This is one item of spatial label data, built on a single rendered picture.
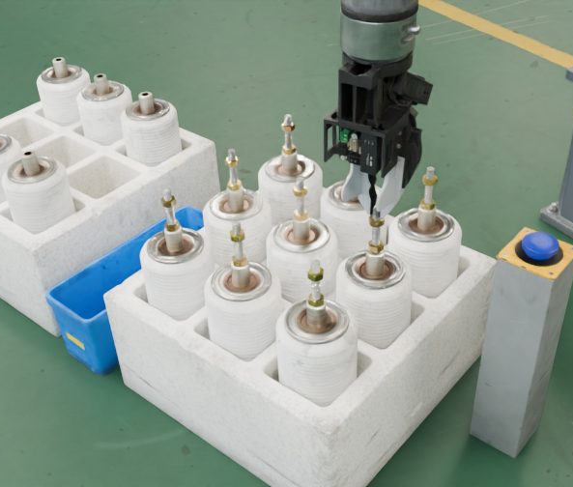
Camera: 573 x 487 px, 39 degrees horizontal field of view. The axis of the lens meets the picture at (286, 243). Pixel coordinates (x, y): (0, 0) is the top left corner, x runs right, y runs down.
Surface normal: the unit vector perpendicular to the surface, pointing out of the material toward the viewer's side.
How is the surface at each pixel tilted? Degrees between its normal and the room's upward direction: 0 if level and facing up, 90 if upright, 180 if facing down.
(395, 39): 90
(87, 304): 88
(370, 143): 90
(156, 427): 0
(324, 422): 0
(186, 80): 0
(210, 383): 90
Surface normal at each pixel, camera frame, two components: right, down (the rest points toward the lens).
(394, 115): -0.04, -0.79
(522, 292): -0.64, 0.49
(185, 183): 0.77, 0.37
